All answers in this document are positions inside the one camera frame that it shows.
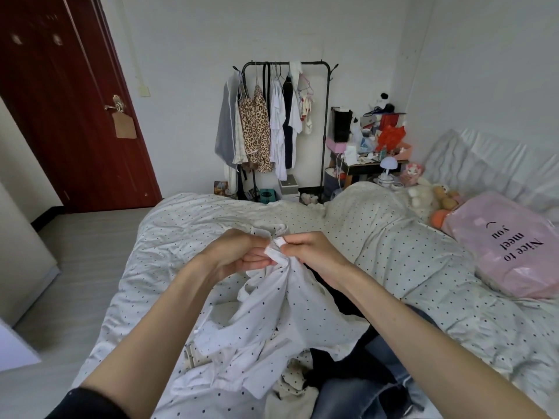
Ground leopard print dress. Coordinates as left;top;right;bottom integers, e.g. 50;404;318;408
238;85;273;173

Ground dark wooden side table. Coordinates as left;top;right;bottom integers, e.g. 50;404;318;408
330;149;409;188

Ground black metal clothes rack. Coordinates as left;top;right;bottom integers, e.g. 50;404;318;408
231;61;339;203

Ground grey hanging garment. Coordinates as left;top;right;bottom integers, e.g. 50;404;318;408
214;72;242;171

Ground pink patterned cup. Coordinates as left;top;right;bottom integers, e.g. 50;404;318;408
401;162;425;187

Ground black box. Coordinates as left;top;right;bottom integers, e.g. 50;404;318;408
332;107;353;143

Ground person's left hand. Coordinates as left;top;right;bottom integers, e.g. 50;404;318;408
198;229;281;288

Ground white hanging top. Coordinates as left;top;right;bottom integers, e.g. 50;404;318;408
288;61;304;135

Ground white cabinet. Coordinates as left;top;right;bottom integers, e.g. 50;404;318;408
0;97;61;372

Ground red plastic bag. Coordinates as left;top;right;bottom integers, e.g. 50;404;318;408
376;125;407;152

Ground white hanging shirt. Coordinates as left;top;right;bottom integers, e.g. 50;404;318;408
269;76;289;181

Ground white storage box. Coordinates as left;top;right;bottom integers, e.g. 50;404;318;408
279;174;301;202

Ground black hanging garment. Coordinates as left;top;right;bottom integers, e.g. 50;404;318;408
282;76;295;171

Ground person's right forearm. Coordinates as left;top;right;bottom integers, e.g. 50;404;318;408
332;265;552;419

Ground white covered headboard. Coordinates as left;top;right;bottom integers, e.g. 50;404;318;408
421;128;559;212

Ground pink plastic bag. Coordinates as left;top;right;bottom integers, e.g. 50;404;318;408
442;191;559;300

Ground brown paper tag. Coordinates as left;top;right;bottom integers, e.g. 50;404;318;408
112;111;137;139

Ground blue jeans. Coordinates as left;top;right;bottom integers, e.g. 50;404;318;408
312;303;442;419

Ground beige garment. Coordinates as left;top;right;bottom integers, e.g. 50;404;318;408
264;362;321;419

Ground white plush toy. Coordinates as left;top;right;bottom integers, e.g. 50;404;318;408
407;178;437;219

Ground person's right hand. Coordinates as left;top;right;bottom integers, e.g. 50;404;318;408
283;231;351;294

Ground white mushroom lamp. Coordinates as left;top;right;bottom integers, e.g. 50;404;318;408
378;156;399;183

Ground dark red wooden door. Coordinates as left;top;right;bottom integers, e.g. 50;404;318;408
0;0;163;214

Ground red paper bag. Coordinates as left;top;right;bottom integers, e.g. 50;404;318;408
379;112;407;130

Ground person's left forearm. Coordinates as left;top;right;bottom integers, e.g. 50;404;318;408
78;256;224;419

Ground white dotted shirt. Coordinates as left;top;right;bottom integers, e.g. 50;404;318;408
169;223;372;400

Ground black sleeve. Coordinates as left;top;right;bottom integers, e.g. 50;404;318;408
44;387;132;419

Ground orange plush toy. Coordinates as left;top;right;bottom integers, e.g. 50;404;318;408
430;184;464;229

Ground white dotted duvet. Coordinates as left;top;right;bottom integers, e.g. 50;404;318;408
72;181;559;419

